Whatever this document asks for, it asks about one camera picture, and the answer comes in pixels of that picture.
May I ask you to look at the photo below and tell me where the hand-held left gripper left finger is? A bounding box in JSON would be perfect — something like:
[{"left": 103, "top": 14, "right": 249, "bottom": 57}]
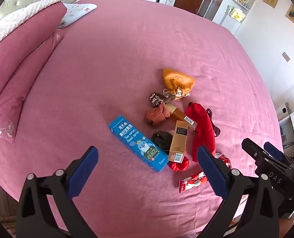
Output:
[{"left": 16, "top": 146, "right": 99, "bottom": 238}]

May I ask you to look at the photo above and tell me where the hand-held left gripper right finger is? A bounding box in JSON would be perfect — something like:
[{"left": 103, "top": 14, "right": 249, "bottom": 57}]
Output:
[{"left": 197, "top": 146, "right": 280, "bottom": 238}]

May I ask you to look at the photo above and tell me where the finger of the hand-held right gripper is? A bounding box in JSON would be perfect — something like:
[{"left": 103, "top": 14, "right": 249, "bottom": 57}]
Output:
[
  {"left": 242, "top": 138, "right": 269, "bottom": 166},
  {"left": 264, "top": 142, "right": 294, "bottom": 169}
]

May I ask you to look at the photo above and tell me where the red patterned candy packet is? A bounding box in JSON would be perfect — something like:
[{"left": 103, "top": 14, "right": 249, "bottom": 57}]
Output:
[{"left": 215, "top": 154, "right": 233, "bottom": 172}]

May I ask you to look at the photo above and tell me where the red snack wrapper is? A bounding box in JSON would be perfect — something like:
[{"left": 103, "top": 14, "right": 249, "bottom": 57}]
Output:
[{"left": 179, "top": 171, "right": 208, "bottom": 193}]

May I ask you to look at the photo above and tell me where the small red satin pouch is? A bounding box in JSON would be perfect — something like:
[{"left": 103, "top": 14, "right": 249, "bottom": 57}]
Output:
[{"left": 168, "top": 154, "right": 190, "bottom": 171}]

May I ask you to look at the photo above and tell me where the gold box with black label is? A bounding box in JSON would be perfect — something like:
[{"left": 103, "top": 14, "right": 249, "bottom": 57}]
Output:
[{"left": 169, "top": 120, "right": 188, "bottom": 163}]

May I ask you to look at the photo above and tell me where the dark maroon strap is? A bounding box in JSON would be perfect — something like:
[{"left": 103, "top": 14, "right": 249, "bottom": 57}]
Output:
[{"left": 206, "top": 108, "right": 222, "bottom": 138}]

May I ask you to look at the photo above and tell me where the red cloth pouch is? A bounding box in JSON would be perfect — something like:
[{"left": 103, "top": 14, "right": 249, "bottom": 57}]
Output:
[{"left": 185, "top": 103, "right": 216, "bottom": 163}]

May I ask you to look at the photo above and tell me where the black hair scrunchie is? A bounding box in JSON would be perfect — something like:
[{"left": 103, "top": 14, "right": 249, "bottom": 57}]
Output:
[{"left": 151, "top": 130, "right": 173, "bottom": 154}]

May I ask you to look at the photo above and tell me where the blue nasal spray box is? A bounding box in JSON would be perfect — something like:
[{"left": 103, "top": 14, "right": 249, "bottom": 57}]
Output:
[{"left": 109, "top": 115, "right": 169, "bottom": 172}]

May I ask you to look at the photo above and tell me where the gold box with barcode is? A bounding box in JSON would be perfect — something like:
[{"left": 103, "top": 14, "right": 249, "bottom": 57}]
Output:
[{"left": 165, "top": 102, "right": 198, "bottom": 131}]

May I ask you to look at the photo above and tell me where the reddish brown knitted cloth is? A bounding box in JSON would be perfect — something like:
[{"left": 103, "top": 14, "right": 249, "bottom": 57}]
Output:
[{"left": 144, "top": 103, "right": 172, "bottom": 127}]

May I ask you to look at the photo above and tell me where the orange satin drawstring pouch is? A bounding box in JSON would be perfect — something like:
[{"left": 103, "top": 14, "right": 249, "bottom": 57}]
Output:
[{"left": 162, "top": 69, "right": 196, "bottom": 100}]

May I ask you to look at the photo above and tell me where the white desk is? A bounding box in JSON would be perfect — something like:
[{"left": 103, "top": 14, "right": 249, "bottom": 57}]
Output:
[{"left": 277, "top": 114, "right": 294, "bottom": 159}]

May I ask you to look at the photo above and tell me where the pink embroidered pillow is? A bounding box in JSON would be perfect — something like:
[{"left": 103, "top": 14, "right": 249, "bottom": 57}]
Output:
[{"left": 0, "top": 28, "right": 64, "bottom": 143}]

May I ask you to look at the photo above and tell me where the yellow patterned box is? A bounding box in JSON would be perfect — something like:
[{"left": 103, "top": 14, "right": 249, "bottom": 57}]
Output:
[{"left": 227, "top": 5, "right": 247, "bottom": 23}]

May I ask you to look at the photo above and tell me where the large pink pillow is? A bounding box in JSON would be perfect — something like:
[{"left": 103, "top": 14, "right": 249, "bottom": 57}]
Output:
[{"left": 0, "top": 2, "right": 67, "bottom": 106}]

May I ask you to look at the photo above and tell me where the frosted glass door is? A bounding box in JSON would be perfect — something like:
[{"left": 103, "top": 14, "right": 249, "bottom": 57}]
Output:
[{"left": 198, "top": 0, "right": 234, "bottom": 23}]

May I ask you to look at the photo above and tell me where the light blue patterned pillow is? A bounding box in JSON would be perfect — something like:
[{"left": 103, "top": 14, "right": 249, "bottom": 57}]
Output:
[{"left": 56, "top": 3, "right": 97, "bottom": 29}]

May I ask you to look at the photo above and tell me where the white bobble blanket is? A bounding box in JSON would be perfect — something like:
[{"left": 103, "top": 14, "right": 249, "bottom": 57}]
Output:
[{"left": 0, "top": 0, "right": 69, "bottom": 52}]

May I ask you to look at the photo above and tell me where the white wall shelf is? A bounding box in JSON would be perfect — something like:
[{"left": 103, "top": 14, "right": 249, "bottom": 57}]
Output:
[{"left": 220, "top": 0, "right": 263, "bottom": 36}]

